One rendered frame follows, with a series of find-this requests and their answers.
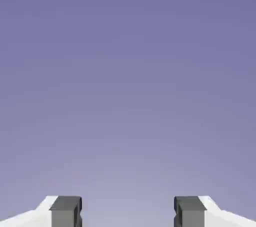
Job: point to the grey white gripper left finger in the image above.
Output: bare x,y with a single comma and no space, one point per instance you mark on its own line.
64,211

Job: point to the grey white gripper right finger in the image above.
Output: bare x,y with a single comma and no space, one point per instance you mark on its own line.
192,211

